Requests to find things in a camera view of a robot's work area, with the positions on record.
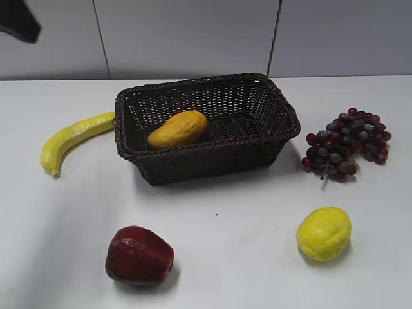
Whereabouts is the yellow-orange mango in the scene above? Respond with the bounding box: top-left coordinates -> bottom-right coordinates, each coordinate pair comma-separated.
147,111 -> 207,149

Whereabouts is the dark brown wicker basket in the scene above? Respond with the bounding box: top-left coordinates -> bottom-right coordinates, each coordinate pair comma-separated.
115,73 -> 301,185

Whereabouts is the dark red apple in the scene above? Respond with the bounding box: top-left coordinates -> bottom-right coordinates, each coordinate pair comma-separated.
105,226 -> 174,285

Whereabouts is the purple grape bunch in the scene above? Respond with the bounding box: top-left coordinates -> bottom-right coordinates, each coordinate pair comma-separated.
301,108 -> 391,183

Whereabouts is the yellow lemon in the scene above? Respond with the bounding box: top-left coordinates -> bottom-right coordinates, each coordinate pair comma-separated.
296,207 -> 352,263

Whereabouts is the yellow banana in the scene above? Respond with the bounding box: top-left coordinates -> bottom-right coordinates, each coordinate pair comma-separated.
41,112 -> 115,178

